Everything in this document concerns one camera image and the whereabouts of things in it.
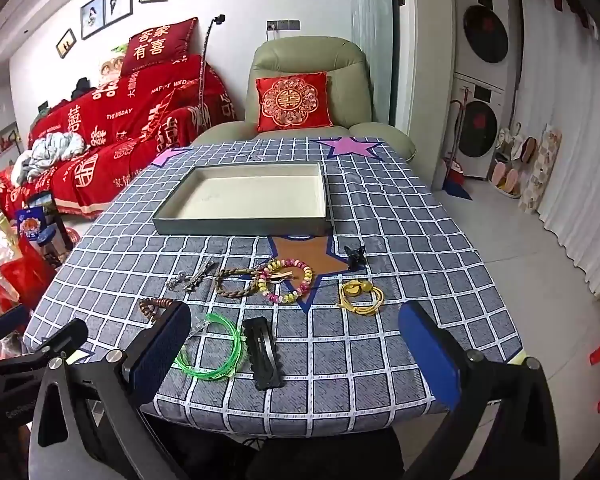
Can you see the red embroidered cushion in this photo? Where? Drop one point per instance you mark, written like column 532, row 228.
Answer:
column 292, row 102

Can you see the small black framed photo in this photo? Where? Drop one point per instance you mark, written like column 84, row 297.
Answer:
column 66, row 42

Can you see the black claw hair clip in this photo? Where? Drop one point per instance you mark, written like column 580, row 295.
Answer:
column 355, row 258

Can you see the wall socket panel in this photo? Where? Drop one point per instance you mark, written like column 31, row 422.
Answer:
column 282, row 24

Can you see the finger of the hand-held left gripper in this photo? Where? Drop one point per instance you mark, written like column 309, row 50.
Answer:
column 60, row 340
column 5, row 325

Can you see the white washing machine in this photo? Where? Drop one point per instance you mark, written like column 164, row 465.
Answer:
column 480, row 125

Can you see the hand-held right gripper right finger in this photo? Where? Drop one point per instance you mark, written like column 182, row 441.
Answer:
column 430, row 355

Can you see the dark cloth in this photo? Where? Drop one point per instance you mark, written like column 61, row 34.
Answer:
column 81, row 88

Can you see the grey checked tablecloth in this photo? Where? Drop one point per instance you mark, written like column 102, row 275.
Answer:
column 330, row 360

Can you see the gooseneck phone holder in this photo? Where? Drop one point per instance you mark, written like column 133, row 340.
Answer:
column 202, row 70

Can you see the wooden hair clip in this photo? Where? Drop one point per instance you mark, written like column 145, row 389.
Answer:
column 282, row 276

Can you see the red gift bags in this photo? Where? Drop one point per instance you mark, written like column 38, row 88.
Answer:
column 15, row 275

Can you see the red printed sofa cover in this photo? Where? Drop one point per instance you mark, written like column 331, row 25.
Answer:
column 130, row 125

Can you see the patterned board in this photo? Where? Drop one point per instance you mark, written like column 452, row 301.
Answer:
column 540, row 170

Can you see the white tumble dryer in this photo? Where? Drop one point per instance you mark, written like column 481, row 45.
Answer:
column 485, row 35

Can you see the brown star patch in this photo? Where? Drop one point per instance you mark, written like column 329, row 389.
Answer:
column 305, row 260

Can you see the green translucent bangle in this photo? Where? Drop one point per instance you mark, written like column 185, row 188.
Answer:
column 237, row 345

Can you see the green armchair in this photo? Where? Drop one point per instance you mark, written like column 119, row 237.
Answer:
column 300, row 57

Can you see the slipper rack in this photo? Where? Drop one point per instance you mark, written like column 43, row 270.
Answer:
column 512, row 165

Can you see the white curtain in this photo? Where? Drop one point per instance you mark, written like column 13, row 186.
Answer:
column 570, row 135

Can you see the frosted glass door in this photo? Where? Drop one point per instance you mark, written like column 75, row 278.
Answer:
column 372, row 35

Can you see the silver toothed hair clip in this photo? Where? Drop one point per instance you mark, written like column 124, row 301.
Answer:
column 200, row 274

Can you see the pink star patch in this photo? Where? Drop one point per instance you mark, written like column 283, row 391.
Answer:
column 165, row 156

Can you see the black snap hair clip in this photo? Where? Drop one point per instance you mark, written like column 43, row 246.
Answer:
column 262, row 360

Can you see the red printed pillow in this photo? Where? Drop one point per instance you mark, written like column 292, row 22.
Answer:
column 155, row 47

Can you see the red broom with dustpan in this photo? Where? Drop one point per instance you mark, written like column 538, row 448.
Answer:
column 455, row 172

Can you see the grey white crumpled cloth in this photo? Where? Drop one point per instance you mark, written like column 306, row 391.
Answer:
column 45, row 155

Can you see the grey shallow tray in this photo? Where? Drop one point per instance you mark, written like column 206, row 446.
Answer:
column 250, row 195

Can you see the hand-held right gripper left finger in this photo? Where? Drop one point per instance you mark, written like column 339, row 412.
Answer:
column 160, row 350

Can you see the blue gift box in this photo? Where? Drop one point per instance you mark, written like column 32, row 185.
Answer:
column 32, row 222

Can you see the cartoon plush cushion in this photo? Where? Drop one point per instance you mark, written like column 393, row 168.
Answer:
column 111, row 65

